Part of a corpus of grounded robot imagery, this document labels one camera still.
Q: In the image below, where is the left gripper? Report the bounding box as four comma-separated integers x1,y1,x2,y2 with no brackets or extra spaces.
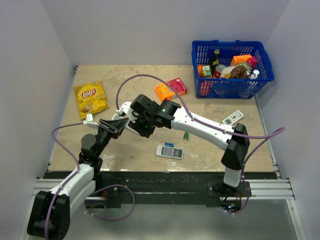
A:
94,117,128,157

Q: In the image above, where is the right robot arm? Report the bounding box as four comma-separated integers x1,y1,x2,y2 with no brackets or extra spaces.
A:
124,94,250,197

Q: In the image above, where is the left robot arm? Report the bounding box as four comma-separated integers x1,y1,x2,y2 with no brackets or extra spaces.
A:
26,117,129,240

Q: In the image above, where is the grey-faced remote control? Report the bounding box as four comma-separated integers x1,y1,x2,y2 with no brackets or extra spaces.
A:
155,145,183,160

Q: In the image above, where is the small white remote control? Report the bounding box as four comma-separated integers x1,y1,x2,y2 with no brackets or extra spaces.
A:
221,110,244,125

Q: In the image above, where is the blue battery right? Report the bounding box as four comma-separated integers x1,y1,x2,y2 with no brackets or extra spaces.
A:
165,142,174,148

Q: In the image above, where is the yellow Lays chips bag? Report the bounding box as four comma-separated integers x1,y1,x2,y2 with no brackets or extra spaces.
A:
73,80,109,120

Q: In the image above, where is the orange pink sponge box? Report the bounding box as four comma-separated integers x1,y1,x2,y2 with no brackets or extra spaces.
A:
154,77,188,101

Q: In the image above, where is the blue plastic basket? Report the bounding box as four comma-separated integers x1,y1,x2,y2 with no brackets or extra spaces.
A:
191,40,275,99

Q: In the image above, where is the green yellow carton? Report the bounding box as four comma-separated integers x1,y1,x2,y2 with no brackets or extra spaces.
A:
201,65,212,78

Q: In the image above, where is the dark glass bottle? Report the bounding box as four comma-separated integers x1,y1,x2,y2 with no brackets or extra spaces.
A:
208,48,220,75

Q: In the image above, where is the brown snack packet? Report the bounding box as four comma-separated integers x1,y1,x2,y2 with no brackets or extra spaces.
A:
220,65,250,79

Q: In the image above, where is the white bottle cap item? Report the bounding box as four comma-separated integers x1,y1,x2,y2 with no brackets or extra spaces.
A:
250,69,260,80

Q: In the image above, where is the orange pink box in basket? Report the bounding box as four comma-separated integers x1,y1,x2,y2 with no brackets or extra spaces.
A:
230,54,258,71

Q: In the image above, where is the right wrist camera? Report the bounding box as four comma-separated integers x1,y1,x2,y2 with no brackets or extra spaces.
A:
116,101,137,121

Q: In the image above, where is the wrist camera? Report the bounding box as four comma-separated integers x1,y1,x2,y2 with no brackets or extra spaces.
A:
83,113,99,129
116,101,137,121

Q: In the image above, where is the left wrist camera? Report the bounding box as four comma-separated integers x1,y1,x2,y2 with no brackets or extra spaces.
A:
83,113,99,129

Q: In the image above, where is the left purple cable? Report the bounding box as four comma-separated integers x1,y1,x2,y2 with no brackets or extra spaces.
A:
44,121,87,240

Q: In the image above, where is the black table front rail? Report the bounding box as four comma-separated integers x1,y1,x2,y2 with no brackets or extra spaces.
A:
44,170,278,208

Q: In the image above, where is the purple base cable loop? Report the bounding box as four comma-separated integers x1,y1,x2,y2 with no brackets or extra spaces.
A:
84,184,136,222

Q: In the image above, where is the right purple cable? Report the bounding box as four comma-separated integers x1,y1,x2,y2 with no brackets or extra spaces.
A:
116,74,286,216

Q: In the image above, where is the aluminium frame rail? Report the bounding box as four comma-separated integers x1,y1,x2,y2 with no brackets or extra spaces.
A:
244,162,295,200

